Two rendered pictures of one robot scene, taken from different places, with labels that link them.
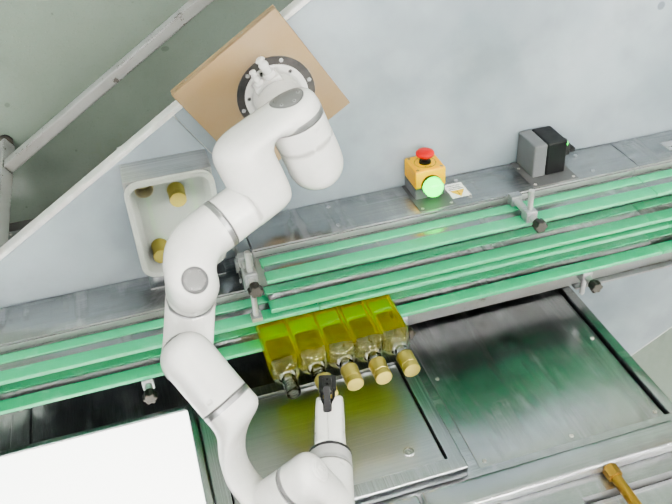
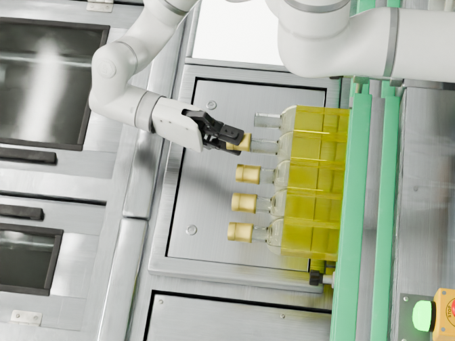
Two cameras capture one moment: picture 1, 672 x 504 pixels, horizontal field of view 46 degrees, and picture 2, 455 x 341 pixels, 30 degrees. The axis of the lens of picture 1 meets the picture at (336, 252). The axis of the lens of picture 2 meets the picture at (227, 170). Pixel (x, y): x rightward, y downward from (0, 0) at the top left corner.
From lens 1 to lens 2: 1.54 m
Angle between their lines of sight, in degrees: 68
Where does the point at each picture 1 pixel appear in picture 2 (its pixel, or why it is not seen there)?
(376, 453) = (204, 203)
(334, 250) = (380, 175)
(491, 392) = not seen: outside the picture
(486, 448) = (172, 312)
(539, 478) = (104, 325)
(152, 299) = not seen: hidden behind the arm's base
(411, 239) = (361, 266)
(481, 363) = not seen: outside the picture
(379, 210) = (427, 247)
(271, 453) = (250, 121)
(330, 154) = (281, 38)
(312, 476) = (97, 57)
